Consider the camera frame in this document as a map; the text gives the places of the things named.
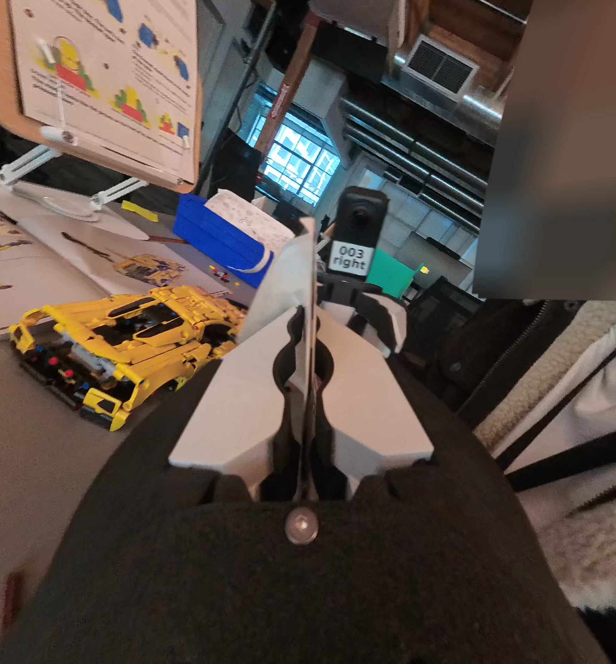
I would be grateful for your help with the white ceiling heater panel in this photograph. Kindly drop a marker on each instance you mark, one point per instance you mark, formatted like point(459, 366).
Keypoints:
point(360, 15)

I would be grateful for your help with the white paper strip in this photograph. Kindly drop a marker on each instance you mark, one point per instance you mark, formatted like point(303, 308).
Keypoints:
point(251, 267)

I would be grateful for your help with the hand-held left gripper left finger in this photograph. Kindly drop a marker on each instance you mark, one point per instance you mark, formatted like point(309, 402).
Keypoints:
point(225, 415)

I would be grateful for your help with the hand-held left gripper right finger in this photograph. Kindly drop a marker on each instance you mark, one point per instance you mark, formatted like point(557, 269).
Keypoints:
point(380, 415)

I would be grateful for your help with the white vent grille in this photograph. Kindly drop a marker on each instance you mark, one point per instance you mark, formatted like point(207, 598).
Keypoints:
point(440, 65)

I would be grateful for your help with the black monitor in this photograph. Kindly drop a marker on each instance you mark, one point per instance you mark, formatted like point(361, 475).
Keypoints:
point(443, 306)

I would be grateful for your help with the instruction card on stand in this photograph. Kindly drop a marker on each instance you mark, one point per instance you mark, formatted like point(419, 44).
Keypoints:
point(7, 202)

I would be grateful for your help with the building instruction booklet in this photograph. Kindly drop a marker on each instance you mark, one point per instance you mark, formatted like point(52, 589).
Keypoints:
point(28, 290)

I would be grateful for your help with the white shirt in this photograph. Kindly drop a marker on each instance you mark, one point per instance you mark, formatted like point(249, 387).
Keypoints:
point(608, 394)

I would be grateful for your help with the silver ventilation duct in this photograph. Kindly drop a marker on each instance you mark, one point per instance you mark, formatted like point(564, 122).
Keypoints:
point(474, 109)

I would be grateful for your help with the printed instruction card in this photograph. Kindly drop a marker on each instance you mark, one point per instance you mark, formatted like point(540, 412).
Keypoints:
point(106, 67)

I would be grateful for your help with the teal plastic board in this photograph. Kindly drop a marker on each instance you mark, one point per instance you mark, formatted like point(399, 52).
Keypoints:
point(388, 275)

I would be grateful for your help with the yellow toy brick car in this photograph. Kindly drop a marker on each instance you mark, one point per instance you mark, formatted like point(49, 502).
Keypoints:
point(157, 321)

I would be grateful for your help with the cluster of red black bricks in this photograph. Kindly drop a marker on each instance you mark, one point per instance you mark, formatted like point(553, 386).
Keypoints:
point(219, 273)

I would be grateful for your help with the yellow translucent plastic panel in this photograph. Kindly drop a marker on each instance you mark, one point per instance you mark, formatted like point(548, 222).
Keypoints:
point(139, 210)

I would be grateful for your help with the blue plastic bin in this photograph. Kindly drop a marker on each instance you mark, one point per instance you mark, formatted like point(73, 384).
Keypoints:
point(209, 238)

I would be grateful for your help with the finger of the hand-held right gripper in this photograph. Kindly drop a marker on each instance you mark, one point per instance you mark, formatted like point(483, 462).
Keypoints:
point(397, 321)
point(344, 314)

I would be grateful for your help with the grey desk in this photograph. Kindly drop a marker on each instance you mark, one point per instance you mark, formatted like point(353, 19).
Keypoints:
point(28, 467)

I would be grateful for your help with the red white label sign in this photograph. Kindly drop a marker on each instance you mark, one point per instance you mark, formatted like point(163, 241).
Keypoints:
point(279, 101)

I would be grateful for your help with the large printed paper sheet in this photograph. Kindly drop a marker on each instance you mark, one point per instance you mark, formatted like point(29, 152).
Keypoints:
point(256, 223)

